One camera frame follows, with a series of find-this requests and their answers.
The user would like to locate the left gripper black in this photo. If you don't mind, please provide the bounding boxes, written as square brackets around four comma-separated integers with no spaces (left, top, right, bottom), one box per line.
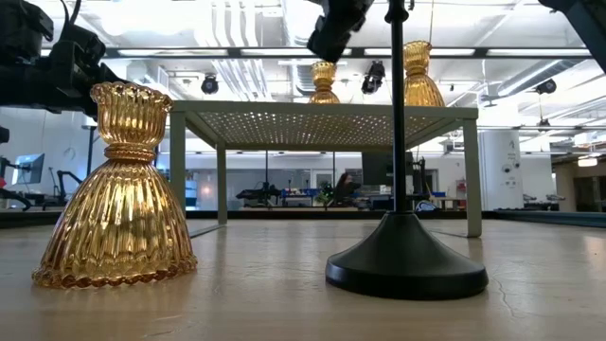
[46,63,129,119]

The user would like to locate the amber ribbed glass candle holder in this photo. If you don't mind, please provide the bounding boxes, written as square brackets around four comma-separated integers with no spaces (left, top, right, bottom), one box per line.
[308,61,341,105]
[31,81,199,290]
[402,40,446,108]

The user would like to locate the short black candlestick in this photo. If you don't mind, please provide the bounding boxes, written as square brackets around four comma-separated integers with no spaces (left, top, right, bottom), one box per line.
[325,0,490,301]

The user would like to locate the black ceiling spotlight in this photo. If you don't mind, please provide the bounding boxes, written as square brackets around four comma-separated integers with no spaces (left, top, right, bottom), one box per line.
[200,74,220,96]
[361,60,386,95]
[536,78,559,96]

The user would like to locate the pale green perforated metal shelf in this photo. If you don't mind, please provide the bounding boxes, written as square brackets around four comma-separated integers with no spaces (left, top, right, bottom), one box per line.
[169,99,483,239]

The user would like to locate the computer monitor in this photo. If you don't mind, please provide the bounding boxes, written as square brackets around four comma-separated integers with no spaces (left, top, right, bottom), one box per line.
[11,153,46,186]

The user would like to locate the black screen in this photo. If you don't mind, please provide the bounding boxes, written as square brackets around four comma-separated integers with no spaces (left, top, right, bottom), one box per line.
[362,151,414,187]

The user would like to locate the person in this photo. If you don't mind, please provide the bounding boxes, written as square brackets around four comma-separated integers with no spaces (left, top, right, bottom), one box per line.
[333,172,362,207]

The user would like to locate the white round column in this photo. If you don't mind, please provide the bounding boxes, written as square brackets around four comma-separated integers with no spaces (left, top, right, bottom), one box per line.
[477,130,525,212]

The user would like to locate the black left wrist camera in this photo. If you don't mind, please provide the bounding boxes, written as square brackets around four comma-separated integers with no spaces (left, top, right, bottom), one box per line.
[48,23,108,67]

